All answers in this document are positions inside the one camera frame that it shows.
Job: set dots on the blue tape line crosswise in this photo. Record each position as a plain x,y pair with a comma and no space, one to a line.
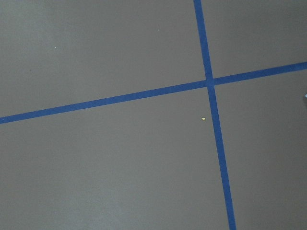
210,81

